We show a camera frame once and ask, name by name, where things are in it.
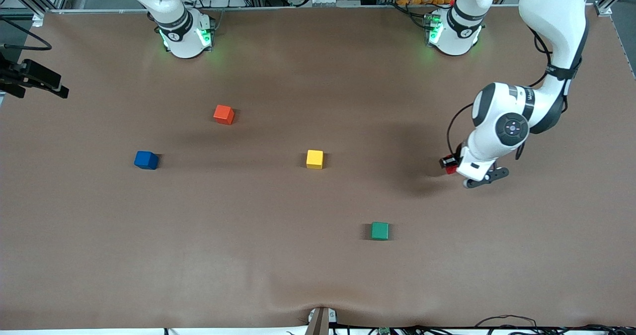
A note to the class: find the green cube block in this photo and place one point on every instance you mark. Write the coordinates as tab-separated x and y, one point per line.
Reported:
380	230

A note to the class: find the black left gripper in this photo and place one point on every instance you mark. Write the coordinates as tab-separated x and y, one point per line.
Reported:
445	162

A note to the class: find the yellow cube block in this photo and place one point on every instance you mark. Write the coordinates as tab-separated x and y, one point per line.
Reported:
314	158

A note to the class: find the orange cube block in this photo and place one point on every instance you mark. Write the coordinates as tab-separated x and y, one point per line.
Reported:
223	115

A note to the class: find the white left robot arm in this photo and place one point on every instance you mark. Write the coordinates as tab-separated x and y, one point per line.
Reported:
556	17

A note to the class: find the red cube block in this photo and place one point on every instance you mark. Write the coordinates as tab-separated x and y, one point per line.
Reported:
451	170

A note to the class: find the blue cube block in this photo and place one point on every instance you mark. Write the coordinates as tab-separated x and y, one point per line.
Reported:
145	160

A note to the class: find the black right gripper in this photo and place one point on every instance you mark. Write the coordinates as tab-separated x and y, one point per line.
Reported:
19	75

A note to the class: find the white terminal block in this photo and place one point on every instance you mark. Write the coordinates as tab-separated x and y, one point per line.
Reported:
325	0

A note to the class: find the brown camera mount post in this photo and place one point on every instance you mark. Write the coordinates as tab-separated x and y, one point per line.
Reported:
318	322

